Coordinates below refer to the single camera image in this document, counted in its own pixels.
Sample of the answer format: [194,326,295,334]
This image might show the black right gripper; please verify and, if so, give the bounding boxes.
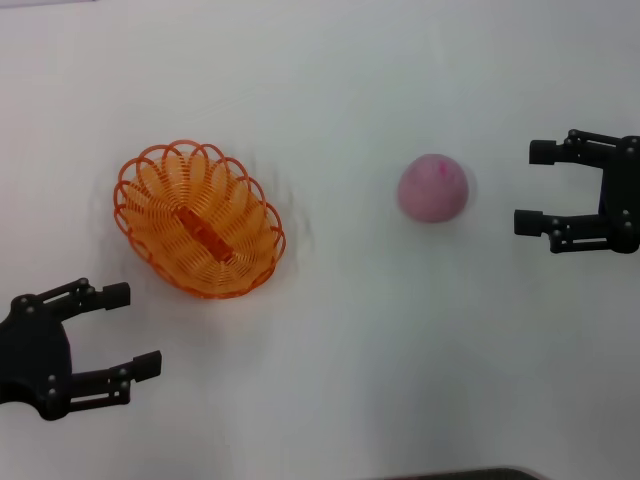
[513,128,640,256]

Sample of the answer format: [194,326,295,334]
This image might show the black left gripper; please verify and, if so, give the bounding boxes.
[0,277,163,422]

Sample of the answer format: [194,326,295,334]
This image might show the pink peach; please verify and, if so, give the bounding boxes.
[396,153,472,224]

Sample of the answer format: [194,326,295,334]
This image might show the orange wire basket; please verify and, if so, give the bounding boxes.
[112,139,287,301]

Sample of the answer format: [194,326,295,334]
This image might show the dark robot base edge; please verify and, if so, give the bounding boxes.
[384,466,544,480]

